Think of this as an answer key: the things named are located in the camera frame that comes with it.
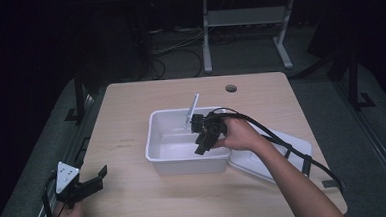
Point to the black metal stand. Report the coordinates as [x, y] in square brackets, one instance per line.
[353, 80]
[78, 94]

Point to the person's right hand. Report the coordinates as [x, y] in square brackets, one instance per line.
[242, 134]

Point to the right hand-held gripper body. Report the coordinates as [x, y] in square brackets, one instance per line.
[213, 125]

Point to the white plastic storage box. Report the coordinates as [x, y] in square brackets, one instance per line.
[176, 146]

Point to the grey metal table frame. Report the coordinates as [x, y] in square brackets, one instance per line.
[243, 16]

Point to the aluminium floor rail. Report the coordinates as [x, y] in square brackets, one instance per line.
[376, 139]
[63, 155]

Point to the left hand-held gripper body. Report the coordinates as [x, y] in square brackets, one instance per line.
[64, 177]

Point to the grey tape piece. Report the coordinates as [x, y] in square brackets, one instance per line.
[330, 183]

